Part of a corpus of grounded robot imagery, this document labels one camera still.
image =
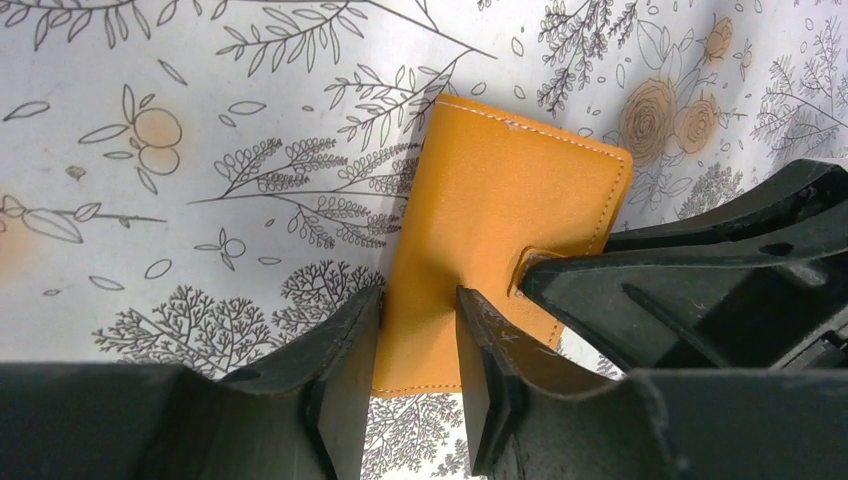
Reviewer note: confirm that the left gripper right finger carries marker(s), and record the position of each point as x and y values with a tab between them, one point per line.
531	413

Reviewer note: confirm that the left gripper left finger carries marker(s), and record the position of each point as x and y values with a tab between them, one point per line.
299	412

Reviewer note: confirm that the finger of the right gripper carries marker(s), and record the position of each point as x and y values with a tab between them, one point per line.
759	282

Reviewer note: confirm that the floral table mat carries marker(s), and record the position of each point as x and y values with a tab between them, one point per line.
201	183

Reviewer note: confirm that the orange leather card holder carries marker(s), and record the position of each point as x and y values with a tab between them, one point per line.
491	188

